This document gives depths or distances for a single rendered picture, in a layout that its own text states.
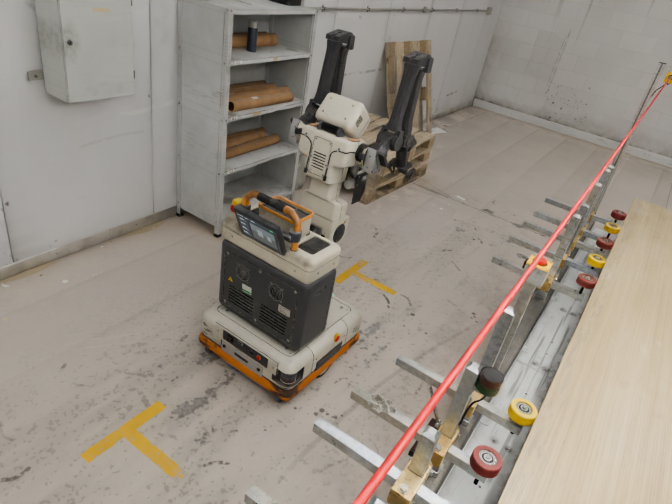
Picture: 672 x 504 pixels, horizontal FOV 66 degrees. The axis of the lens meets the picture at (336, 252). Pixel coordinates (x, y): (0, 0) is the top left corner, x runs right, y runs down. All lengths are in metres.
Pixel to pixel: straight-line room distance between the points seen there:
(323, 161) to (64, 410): 1.63
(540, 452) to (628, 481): 0.23
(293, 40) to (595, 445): 3.40
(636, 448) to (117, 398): 2.12
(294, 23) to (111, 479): 3.20
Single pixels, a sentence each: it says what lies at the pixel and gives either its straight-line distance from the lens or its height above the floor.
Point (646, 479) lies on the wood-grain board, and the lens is 1.73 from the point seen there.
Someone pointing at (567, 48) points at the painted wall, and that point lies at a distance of 8.96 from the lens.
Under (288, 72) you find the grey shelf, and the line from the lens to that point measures 4.26.
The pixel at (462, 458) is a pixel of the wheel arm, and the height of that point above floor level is 0.86.
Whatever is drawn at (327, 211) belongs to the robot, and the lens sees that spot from 2.55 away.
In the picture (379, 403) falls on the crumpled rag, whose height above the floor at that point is 0.87.
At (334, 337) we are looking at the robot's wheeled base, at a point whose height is 0.26.
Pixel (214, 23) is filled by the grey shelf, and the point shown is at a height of 1.45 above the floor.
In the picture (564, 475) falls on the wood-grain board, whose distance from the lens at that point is 1.59.
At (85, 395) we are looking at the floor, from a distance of 2.77.
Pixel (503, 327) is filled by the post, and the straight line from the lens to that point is 1.60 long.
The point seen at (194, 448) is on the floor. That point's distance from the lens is 2.51.
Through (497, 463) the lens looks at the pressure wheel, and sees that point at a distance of 1.51.
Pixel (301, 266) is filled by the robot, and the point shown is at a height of 0.78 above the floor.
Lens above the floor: 1.99
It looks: 31 degrees down
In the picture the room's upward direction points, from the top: 11 degrees clockwise
